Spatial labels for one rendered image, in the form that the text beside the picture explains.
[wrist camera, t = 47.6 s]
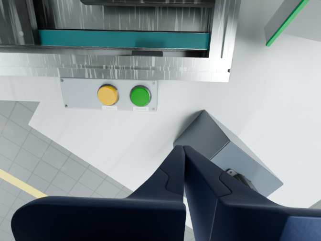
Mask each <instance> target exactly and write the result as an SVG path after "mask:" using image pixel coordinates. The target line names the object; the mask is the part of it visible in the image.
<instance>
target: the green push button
mask: <svg viewBox="0 0 321 241"><path fill-rule="evenodd" d="M130 97H131V101H132V102H133V103H134V104H135V105H137V106H144V105H146V104H147V103H148V101H149V99H150V94H149V92H148V91H147V89H145V88H143V87H137V88H135V89H134V90H133V91H132V92H131V95H130Z"/></svg>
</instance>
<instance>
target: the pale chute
mask: <svg viewBox="0 0 321 241"><path fill-rule="evenodd" d="M264 32H265V38H266V46H268V47H270V46H271V44H272V43H273V42H274V41H275V40H276V39H277V37H278V36H279V35H280V34H281V33H283V34H288V35H292V36H296V37H300V38H305V39H309V40H314V41H318V42H321V0H284V1H283V2H282V4H281V5H280V7H279V8H278V9H277V11H276V12H275V13H274V15H273V16H272V17H271V19H270V20H269V21H268V23H267V24H266V26H265V27H264Z"/></svg>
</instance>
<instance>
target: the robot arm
mask: <svg viewBox="0 0 321 241"><path fill-rule="evenodd" d="M184 190H185V194H186V199H187V204H188V208H189V213H190V217H191V222H192V227H193V233H194V238H195V241H321V209H318V208H294V207H286V206H283V205H280V204H277V203H275V202H273V201H271V200H270V199H268V198H266V197H265V196H263V195H261V194H260V193H259V192H258V191H257V189H256V188H255V187H254V185H253V184H252V182H251V181H250V180H248V179H247V178H246V177H245V176H244V175H242V174H238V173H237V172H235V171H234V170H233V169H231V168H229V169H227V170H226V171H224V170H223V169H221V168H220V167H218V166H217V165H216V164H214V163H213V162H211V161H210V160H209V159H207V158H206V157H205V156H203V155H202V154H200V153H199V152H198V151H196V150H195V149H193V148H192V147H191V146H188V145H184V146H182V145H176V146H175V147H174V148H173V149H172V151H171V152H170V153H169V154H168V156H167V157H166V158H165V159H164V161H163V162H162V163H161V164H160V166H159V167H158V168H157V169H156V171H155V172H154V173H153V174H152V175H151V176H150V177H149V178H148V179H147V180H146V181H145V182H144V183H143V184H142V185H141V186H139V187H138V188H137V189H136V190H135V191H134V192H133V193H132V194H130V195H129V196H128V197H126V198H100V197H68V196H46V197H41V198H37V199H35V200H33V201H30V202H28V203H27V204H25V205H23V206H22V207H20V208H19V209H17V210H16V212H15V213H14V214H13V216H12V219H11V230H12V233H13V236H14V238H15V241H184V232H185V223H186V214H187V211H186V205H185V204H184V203H183V195H184Z"/></svg>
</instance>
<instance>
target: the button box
mask: <svg viewBox="0 0 321 241"><path fill-rule="evenodd" d="M59 79H60V85H61V91H62V96H63V102H64V108H65V109H85V110H126V111H153V112H156V111H157V107H158V84H159V80H146V79H113V78H81V77H60V78H59ZM104 86H111V87H113V88H114V89H115V90H116V92H117V95H118V98H117V100H116V102H115V103H113V104H111V105H105V104H103V103H101V102H100V100H99V99H98V95H97V94H98V91H99V90H100V88H102V87H104ZM137 87H143V88H145V89H147V91H148V92H149V94H150V99H149V101H148V103H147V104H146V105H144V106H137V105H135V104H134V103H133V102H132V101H131V97H130V95H131V92H132V91H133V90H134V89H135V88H137Z"/></svg>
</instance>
